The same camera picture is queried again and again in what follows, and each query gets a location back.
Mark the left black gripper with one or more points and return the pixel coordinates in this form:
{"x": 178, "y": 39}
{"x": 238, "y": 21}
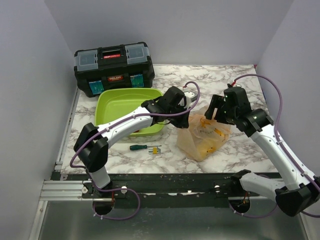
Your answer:
{"x": 183, "y": 123}

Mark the green plastic basin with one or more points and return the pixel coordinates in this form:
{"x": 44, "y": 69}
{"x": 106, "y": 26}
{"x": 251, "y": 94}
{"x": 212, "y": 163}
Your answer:
{"x": 115, "y": 103}

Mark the small yellow metal connector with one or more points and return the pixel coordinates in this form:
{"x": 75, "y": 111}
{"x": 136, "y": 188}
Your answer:
{"x": 154, "y": 150}

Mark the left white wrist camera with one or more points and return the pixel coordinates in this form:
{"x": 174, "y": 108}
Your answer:
{"x": 189, "y": 95}

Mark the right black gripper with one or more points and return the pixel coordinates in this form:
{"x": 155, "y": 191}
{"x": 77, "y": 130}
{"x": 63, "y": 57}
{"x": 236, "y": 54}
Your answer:
{"x": 217, "y": 101}

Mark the black plastic toolbox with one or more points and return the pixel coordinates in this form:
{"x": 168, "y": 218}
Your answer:
{"x": 115, "y": 67}

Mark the green handled screwdriver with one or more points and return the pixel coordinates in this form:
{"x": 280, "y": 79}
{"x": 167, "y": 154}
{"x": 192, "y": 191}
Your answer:
{"x": 137, "y": 147}

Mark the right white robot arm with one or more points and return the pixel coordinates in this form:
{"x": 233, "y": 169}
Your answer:
{"x": 299, "y": 187}

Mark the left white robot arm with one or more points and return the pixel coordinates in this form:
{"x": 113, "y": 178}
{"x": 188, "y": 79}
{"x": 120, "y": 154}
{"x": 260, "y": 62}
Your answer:
{"x": 93, "y": 143}

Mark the black metal base rail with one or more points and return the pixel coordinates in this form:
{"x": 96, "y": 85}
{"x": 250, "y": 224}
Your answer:
{"x": 172, "y": 190}

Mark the translucent orange plastic bag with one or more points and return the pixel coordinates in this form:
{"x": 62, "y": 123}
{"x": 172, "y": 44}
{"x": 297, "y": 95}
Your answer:
{"x": 203, "y": 136}

